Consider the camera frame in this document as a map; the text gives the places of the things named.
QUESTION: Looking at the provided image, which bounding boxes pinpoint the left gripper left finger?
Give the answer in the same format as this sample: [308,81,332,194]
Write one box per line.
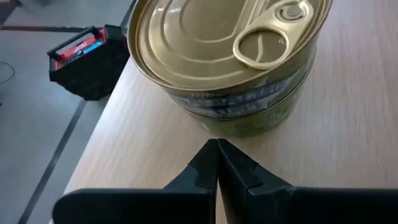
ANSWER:
[52,138,218,224]

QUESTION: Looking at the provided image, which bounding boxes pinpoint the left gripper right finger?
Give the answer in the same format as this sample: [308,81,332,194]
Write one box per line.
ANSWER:
[217,138,398,224]

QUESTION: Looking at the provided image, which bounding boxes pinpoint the gold green label can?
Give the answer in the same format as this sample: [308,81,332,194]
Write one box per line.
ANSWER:
[127,0,333,121]
[182,71,317,139]

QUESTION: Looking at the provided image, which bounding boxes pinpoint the wooden shelf black legs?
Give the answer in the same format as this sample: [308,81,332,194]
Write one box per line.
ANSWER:
[63,0,398,224]

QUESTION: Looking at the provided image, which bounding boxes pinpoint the black floor tape strip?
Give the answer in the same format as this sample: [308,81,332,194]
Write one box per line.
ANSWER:
[17,0,139,224]
[0,25,94,34]

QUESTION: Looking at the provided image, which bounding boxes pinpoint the red black tool case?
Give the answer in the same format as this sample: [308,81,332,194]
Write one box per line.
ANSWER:
[46,24,131,101]

